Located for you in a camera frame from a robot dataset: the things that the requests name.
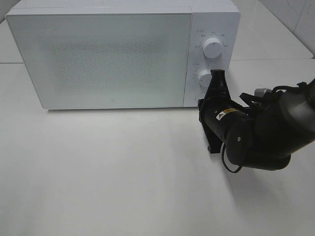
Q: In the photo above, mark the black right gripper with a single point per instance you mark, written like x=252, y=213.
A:
x=222, y=119

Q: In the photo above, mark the round white door button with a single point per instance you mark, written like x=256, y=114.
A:
x=198, y=97

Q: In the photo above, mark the white microwave knob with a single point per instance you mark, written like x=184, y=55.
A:
x=212, y=47
x=204, y=77

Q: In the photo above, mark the white microwave door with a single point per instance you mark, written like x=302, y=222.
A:
x=105, y=61

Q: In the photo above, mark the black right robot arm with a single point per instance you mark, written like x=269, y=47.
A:
x=266, y=131

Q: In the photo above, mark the white microwave oven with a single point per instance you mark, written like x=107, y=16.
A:
x=208, y=17

